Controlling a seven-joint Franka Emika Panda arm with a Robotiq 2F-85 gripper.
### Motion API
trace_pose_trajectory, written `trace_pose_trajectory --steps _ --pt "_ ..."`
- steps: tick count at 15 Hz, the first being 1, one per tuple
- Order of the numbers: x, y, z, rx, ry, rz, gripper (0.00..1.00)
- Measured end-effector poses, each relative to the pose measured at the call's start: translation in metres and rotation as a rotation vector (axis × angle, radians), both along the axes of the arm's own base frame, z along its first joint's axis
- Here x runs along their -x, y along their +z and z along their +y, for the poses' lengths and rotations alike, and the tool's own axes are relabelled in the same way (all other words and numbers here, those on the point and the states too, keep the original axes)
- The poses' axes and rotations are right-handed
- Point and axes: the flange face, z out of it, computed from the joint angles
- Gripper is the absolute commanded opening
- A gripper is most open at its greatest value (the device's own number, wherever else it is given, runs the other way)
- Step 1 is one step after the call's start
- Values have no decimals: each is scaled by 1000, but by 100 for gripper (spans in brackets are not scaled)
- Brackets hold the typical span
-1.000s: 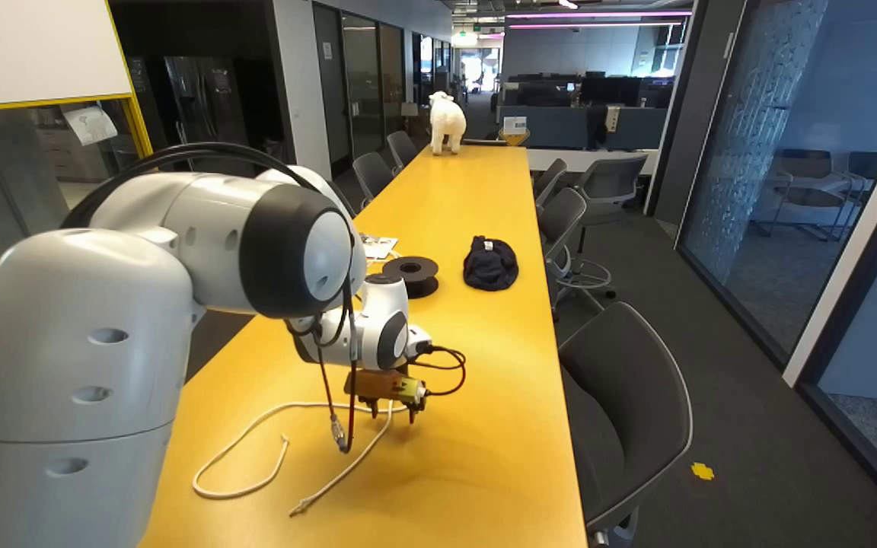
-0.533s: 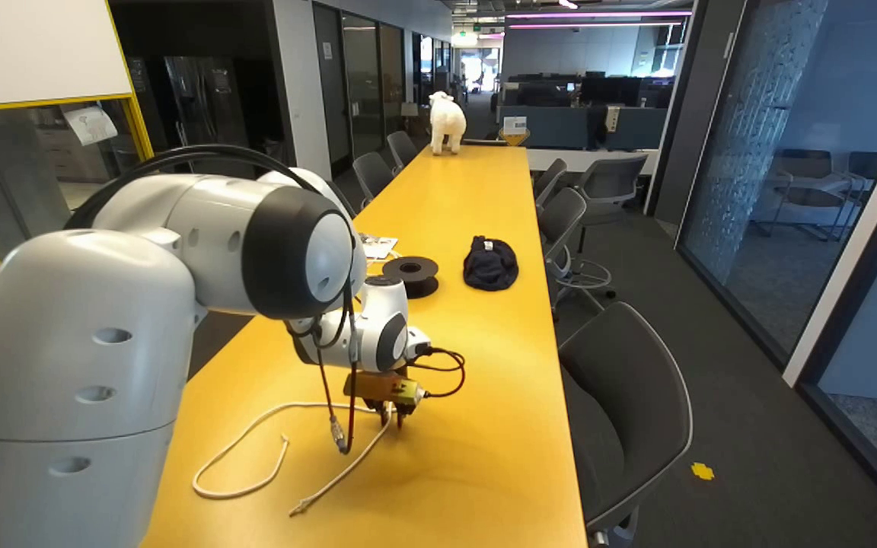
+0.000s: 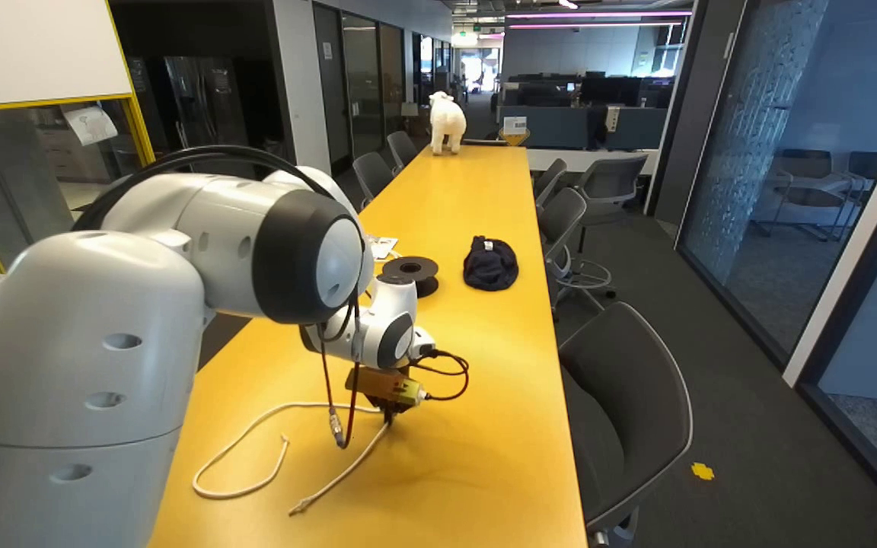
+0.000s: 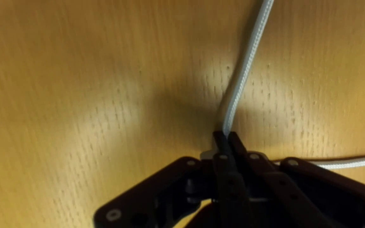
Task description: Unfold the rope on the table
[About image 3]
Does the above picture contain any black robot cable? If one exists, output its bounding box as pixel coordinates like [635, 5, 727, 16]
[70, 140, 476, 449]

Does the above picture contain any white plush bear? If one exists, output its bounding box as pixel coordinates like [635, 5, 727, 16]
[426, 89, 469, 158]

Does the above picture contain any grey office chair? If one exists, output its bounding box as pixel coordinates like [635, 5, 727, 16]
[556, 299, 698, 548]
[530, 155, 570, 208]
[351, 150, 397, 201]
[534, 182, 594, 306]
[384, 126, 420, 169]
[571, 152, 653, 217]

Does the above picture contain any yellow framed whiteboard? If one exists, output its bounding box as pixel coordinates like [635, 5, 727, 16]
[0, 0, 158, 276]

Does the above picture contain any black filament spool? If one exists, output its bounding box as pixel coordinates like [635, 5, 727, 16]
[373, 251, 442, 301]

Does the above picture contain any white rope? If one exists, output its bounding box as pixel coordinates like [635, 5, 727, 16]
[189, 401, 393, 521]

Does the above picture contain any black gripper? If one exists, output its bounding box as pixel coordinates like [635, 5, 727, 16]
[360, 379, 416, 430]

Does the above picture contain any office chair behind glass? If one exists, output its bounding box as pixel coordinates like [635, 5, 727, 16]
[770, 145, 839, 247]

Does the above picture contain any white paper notice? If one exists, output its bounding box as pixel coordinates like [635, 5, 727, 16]
[60, 102, 122, 150]

